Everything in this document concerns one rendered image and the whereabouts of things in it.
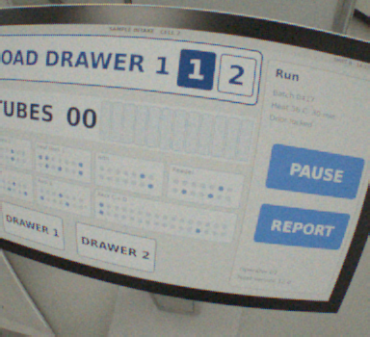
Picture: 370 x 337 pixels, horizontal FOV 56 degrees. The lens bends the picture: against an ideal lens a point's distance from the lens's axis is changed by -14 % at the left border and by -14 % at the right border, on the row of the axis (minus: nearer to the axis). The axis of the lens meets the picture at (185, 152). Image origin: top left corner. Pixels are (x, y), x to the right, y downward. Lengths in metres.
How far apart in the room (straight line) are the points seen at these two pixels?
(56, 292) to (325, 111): 1.32
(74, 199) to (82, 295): 1.09
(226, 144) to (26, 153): 0.22
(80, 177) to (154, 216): 0.09
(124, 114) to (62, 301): 1.20
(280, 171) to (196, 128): 0.09
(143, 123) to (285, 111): 0.13
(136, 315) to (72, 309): 0.26
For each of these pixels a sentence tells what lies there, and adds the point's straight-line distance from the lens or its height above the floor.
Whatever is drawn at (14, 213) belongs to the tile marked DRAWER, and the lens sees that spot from 0.48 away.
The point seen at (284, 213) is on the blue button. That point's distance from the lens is 0.39.
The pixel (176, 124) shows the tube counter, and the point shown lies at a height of 1.12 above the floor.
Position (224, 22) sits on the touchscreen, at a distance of 0.35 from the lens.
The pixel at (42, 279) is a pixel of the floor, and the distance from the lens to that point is 1.56.
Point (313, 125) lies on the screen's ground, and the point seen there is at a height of 1.13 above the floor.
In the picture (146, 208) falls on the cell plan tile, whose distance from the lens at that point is 0.40.
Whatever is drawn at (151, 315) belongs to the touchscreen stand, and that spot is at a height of 0.04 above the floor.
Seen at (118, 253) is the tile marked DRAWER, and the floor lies 1.00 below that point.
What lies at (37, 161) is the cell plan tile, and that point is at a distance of 0.43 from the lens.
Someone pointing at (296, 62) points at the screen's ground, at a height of 1.17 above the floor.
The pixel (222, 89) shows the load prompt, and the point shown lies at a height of 1.14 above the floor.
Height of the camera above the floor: 1.40
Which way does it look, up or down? 57 degrees down
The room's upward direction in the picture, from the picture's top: 2 degrees counter-clockwise
